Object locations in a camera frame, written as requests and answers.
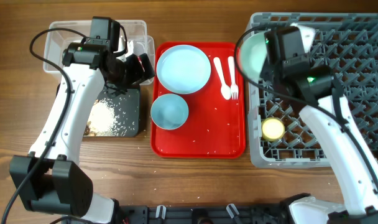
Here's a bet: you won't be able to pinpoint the white napkin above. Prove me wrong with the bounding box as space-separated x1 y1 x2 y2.
118 38 134 58

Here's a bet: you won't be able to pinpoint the green bowl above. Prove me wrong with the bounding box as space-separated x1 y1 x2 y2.
239 32 267 82

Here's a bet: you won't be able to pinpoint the food scraps with rice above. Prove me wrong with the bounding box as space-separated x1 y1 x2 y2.
83 98 139 137

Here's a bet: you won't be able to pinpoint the yellow plastic cup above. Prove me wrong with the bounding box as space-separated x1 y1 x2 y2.
261 118 285 141

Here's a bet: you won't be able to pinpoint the small blue bowl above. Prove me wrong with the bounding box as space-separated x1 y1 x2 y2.
150 93 189 130

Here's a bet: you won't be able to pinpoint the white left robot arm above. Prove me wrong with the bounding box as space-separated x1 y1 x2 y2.
9 17 155 223

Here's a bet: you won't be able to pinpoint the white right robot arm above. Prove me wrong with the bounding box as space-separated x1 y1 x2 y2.
234 23 378 223

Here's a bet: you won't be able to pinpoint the black waste tray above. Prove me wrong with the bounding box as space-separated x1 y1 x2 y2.
50 81 142 138

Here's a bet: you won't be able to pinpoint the clear plastic bin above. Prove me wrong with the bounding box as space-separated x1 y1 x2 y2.
43 20 155 86

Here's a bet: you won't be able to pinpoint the white plastic fork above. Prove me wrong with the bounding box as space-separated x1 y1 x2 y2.
228 56 239 100

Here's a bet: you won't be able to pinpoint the white plastic spoon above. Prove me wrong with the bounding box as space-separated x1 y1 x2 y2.
213 57 231 100

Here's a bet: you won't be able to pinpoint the light blue plate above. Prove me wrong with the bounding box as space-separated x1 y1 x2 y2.
156 45 211 95

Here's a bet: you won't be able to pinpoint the red plastic tray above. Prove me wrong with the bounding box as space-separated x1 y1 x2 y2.
150 42 246 159

